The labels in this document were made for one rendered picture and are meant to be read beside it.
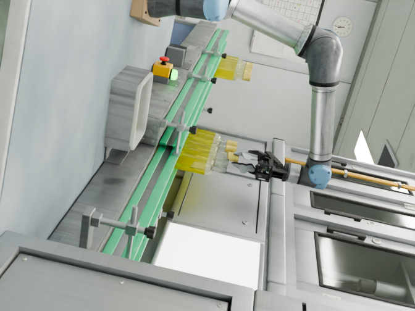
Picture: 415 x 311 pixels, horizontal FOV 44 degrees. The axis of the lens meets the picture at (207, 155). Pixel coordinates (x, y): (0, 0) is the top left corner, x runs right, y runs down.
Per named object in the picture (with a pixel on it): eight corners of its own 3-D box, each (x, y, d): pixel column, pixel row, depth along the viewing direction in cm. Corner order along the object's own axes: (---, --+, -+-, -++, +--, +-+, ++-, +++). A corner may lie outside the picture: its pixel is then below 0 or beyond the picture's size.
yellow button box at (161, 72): (149, 80, 213) (167, 84, 213) (152, 63, 210) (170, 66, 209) (154, 75, 219) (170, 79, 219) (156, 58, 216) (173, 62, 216)
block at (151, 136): (137, 143, 180) (156, 147, 180) (140, 118, 176) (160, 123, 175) (139, 139, 183) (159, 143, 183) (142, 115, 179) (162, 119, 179)
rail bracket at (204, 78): (186, 78, 230) (215, 84, 229) (188, 63, 227) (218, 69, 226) (187, 76, 234) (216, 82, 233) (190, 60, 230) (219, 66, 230)
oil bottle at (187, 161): (154, 164, 188) (211, 177, 187) (156, 150, 185) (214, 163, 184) (157, 158, 193) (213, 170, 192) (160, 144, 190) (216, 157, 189)
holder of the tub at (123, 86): (102, 161, 164) (126, 166, 163) (111, 79, 152) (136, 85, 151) (118, 140, 179) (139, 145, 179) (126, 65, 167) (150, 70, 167)
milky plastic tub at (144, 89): (105, 147, 161) (132, 153, 161) (112, 79, 151) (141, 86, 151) (121, 127, 177) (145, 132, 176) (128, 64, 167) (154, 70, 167)
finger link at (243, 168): (230, 168, 194) (254, 170, 193) (231, 160, 199) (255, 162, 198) (230, 174, 195) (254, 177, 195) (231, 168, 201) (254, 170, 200)
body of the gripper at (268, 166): (257, 161, 190) (289, 169, 189) (258, 152, 197) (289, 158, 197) (252, 179, 193) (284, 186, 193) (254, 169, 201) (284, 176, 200)
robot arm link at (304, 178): (329, 165, 196) (323, 184, 200) (301, 159, 197) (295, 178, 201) (331, 175, 189) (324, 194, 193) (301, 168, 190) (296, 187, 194)
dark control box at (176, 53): (163, 63, 238) (181, 67, 237) (166, 46, 234) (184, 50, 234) (167, 59, 245) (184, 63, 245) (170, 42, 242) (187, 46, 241)
